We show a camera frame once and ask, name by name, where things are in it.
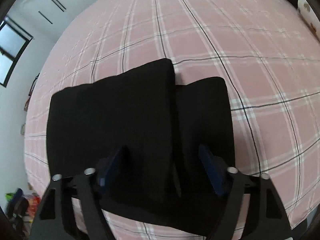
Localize pink plaid bed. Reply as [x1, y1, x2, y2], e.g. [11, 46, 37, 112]
[24, 0, 319, 227]

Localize colourful boxes pile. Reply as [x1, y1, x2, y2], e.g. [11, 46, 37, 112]
[5, 188, 41, 239]

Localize white heart pattern pillow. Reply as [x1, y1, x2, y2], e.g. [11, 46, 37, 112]
[298, 0, 320, 40]

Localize black framed window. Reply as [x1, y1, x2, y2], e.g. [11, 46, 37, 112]
[0, 16, 33, 87]

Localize black pants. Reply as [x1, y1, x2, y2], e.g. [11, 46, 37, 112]
[47, 59, 235, 236]

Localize white built-in wardrobe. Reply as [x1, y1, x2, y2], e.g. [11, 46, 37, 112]
[9, 0, 97, 42]

